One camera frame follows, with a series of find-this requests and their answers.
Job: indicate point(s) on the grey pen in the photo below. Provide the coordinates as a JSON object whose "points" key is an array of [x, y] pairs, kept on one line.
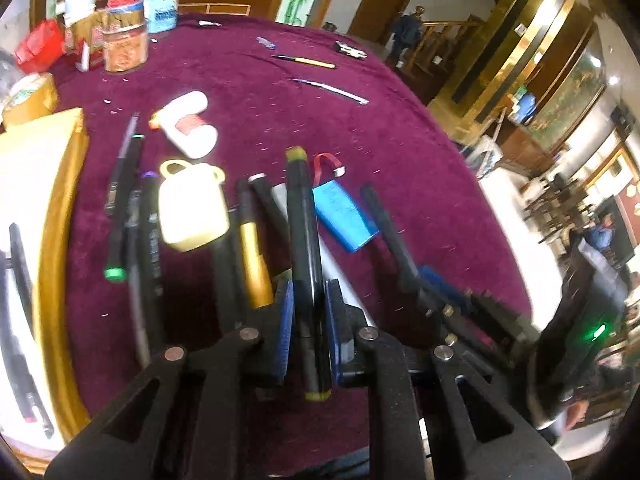
{"points": [[116, 175]]}

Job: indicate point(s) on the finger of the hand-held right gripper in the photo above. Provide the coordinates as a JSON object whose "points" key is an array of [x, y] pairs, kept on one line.
{"points": [[450, 332], [437, 282]]}

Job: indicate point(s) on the black marker green caps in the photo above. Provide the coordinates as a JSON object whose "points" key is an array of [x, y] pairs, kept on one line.
{"points": [[122, 210]]}

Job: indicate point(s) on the yellow-rimmed white tray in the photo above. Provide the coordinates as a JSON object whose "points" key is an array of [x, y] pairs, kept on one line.
{"points": [[50, 185]]}

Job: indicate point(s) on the black marker white cap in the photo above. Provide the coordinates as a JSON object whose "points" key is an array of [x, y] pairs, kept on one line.
{"points": [[267, 205]]}

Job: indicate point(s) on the large framed landscape painting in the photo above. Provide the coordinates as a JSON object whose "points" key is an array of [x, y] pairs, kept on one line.
{"points": [[570, 95]]}

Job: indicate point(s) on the pale yellow plastic case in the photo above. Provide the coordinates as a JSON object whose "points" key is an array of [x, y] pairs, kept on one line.
{"points": [[192, 205]]}

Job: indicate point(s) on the black marker yellow-green caps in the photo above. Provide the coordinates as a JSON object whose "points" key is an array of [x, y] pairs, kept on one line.
{"points": [[302, 240]]}

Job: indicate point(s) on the clear jar orange contents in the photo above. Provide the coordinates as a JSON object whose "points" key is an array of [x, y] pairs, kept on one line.
{"points": [[125, 45]]}

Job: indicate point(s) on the white blue pen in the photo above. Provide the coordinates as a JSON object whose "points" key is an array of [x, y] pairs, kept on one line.
{"points": [[330, 89]]}

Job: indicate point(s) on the yellow black pen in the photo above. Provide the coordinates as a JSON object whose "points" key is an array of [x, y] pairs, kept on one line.
{"points": [[305, 61]]}

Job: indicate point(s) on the light blue cup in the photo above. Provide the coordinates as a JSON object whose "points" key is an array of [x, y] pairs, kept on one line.
{"points": [[85, 4]]}

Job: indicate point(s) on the gold red packets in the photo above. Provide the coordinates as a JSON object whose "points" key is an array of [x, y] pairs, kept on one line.
{"points": [[82, 35]]}

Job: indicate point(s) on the wooden stair railing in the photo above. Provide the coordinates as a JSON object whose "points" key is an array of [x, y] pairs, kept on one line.
{"points": [[440, 42]]}

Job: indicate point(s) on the small black white object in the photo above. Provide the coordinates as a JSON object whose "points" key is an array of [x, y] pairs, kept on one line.
{"points": [[350, 50]]}

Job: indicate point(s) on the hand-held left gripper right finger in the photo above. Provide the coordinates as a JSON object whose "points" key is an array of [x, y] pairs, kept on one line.
{"points": [[334, 320]]}

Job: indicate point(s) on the red plastic basket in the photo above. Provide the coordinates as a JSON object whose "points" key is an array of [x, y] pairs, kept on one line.
{"points": [[37, 47]]}

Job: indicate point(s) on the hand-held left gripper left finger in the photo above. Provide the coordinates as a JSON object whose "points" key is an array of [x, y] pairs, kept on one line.
{"points": [[284, 330]]}

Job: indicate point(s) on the wooden door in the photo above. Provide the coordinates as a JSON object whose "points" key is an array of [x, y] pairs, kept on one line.
{"points": [[385, 0]]}

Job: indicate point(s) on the small black white pen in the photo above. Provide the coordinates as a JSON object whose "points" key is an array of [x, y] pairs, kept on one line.
{"points": [[207, 23]]}

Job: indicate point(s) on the clear jar blue label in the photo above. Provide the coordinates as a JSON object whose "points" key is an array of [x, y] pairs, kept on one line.
{"points": [[160, 7]]}

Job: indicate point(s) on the white glue bottle orange cap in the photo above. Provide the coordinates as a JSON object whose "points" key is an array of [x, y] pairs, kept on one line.
{"points": [[187, 122]]}

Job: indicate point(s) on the gold pen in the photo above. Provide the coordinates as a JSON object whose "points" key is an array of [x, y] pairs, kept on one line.
{"points": [[252, 260]]}

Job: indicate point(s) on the blue battery pack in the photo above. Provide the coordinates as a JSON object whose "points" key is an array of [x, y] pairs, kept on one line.
{"points": [[345, 215]]}

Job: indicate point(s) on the yellow packing tape roll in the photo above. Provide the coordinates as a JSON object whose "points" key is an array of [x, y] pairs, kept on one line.
{"points": [[30, 97]]}

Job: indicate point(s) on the black marker purple cap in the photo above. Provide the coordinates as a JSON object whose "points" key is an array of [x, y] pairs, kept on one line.
{"points": [[150, 240]]}

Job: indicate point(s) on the small blue pen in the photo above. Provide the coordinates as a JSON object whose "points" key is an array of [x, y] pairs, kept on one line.
{"points": [[265, 42]]}

